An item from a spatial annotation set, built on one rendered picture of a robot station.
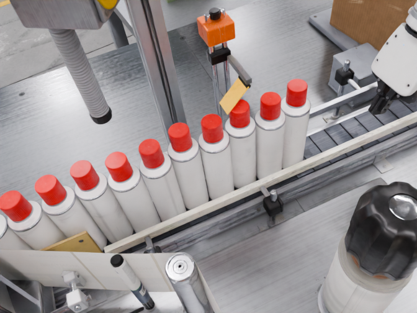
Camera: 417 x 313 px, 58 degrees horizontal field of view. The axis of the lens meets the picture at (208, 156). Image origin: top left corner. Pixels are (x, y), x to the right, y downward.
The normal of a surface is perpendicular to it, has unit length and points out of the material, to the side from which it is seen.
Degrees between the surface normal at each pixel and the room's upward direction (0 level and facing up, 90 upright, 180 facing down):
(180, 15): 0
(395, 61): 70
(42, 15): 90
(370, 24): 90
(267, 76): 0
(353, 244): 90
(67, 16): 90
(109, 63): 0
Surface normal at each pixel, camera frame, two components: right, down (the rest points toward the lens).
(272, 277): -0.11, -0.62
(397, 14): -0.86, 0.45
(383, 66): -0.90, 0.11
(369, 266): -0.64, 0.65
